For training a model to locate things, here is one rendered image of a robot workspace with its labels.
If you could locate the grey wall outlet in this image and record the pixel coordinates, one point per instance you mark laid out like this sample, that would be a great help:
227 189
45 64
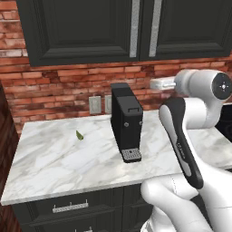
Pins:
94 105
108 104

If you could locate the dark drawer front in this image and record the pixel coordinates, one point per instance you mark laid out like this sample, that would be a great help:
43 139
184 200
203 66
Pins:
60 228
99 199

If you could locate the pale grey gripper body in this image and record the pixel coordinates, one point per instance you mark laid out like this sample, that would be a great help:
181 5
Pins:
160 83

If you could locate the black hob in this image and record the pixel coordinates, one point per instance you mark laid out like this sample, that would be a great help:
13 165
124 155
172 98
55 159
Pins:
225 120

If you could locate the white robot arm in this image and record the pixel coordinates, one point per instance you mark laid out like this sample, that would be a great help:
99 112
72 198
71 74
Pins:
211 99

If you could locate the small green object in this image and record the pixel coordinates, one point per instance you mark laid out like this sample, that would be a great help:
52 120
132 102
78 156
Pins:
79 136

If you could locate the dark base cabinet door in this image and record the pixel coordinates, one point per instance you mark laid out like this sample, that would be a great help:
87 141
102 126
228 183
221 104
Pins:
136 211

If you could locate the black coffee machine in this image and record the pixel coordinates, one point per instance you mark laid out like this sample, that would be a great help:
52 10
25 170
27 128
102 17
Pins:
125 117

